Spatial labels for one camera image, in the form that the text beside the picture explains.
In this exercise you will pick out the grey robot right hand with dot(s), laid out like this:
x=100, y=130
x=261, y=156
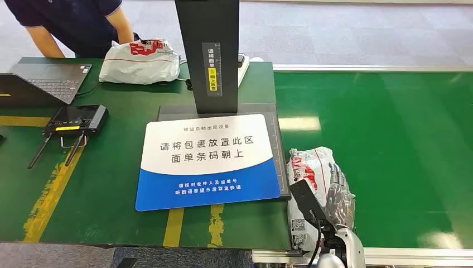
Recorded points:
x=340, y=203

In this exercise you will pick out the white parcel bag with QR labels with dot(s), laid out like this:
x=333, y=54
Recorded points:
x=308, y=166

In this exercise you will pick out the person's right forearm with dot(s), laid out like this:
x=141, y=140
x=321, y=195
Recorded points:
x=43, y=41

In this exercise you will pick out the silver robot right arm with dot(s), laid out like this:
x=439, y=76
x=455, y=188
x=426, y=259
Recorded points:
x=349, y=248

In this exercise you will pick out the person's left forearm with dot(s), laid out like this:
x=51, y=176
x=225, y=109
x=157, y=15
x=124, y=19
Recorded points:
x=122, y=26

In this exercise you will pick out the green conveyor belt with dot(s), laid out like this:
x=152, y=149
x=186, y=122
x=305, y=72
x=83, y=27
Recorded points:
x=388, y=148

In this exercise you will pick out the black inbound scanner machine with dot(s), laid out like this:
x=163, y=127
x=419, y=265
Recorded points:
x=207, y=37

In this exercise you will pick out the blue and white placement mat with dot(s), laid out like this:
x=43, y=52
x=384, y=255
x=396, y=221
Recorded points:
x=207, y=162

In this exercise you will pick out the white power strip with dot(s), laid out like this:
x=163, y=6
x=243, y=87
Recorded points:
x=244, y=72

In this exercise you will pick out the yellow and black column sticker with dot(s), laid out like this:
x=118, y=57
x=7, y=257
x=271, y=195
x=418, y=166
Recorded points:
x=212, y=70

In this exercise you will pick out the white plastic parcel bag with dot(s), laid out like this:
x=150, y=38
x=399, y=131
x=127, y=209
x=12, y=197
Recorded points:
x=140, y=66

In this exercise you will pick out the black remote controller with antennas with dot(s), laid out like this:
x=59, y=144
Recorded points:
x=75, y=118

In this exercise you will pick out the black laptop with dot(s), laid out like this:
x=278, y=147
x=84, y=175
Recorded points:
x=48, y=79

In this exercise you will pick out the person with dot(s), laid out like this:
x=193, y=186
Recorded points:
x=74, y=22

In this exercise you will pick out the black wrist mount plate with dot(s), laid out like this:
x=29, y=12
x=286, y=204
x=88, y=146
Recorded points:
x=306, y=199

